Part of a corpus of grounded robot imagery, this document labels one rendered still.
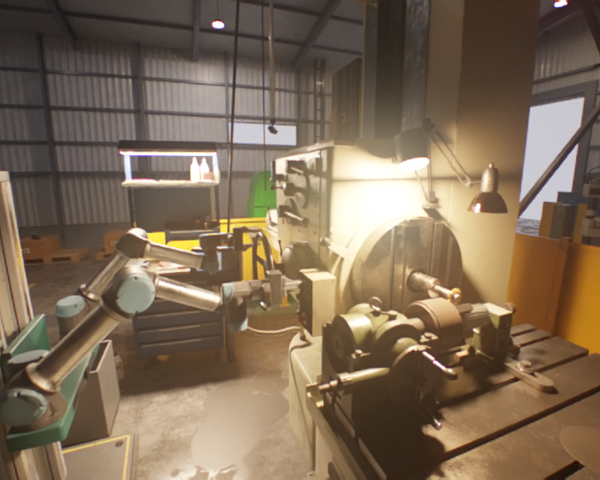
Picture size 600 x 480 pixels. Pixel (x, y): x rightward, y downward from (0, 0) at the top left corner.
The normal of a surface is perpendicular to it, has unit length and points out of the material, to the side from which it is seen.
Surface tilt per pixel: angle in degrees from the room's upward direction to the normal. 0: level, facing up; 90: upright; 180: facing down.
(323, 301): 90
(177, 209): 90
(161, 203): 90
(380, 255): 90
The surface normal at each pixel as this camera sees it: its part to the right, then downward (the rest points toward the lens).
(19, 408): 0.46, 0.25
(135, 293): 0.63, 0.07
